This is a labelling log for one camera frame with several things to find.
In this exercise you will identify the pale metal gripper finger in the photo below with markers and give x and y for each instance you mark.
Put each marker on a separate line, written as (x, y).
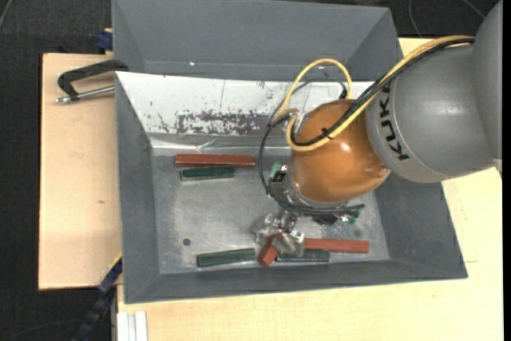
(290, 242)
(265, 228)

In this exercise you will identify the short red-brown block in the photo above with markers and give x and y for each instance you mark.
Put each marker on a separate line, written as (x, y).
(268, 254)

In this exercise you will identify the dark green flat block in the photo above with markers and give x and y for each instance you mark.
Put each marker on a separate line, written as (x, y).
(309, 256)
(225, 257)
(207, 173)

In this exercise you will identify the grey metal bin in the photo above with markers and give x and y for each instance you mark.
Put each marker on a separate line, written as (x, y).
(223, 211)

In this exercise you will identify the red-brown flat block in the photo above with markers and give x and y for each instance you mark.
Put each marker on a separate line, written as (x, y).
(215, 160)
(339, 245)

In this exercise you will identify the pale flat board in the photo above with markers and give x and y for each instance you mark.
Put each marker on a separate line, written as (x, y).
(76, 171)

